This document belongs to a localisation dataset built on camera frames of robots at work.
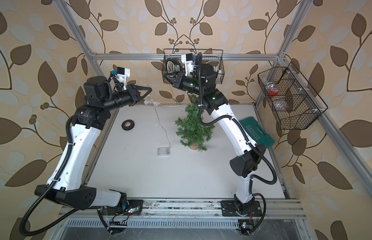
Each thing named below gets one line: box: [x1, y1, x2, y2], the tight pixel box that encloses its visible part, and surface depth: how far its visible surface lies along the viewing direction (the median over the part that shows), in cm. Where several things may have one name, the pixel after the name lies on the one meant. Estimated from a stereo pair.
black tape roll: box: [121, 119, 135, 131], surface depth 110 cm
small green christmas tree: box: [175, 93, 216, 152], surface depth 78 cm
